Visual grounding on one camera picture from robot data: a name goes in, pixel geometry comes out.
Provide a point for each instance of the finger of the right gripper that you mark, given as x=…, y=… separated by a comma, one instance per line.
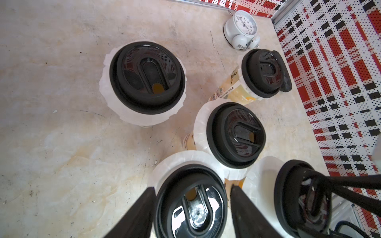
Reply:
x=314, y=179
x=367, y=203

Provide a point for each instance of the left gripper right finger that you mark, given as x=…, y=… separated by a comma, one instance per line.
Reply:
x=248, y=221

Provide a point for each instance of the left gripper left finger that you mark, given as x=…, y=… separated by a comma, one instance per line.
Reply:
x=137, y=222

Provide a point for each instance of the black lid front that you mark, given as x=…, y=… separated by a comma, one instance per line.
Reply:
x=191, y=203

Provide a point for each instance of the paper milk tea cup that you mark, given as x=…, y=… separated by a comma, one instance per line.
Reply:
x=231, y=90
x=188, y=142

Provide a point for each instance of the black cup lid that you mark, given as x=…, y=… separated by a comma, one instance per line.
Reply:
x=147, y=78

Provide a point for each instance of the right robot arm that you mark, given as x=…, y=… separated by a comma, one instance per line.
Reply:
x=343, y=228

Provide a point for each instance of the small white clock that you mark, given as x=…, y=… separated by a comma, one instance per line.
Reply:
x=241, y=31

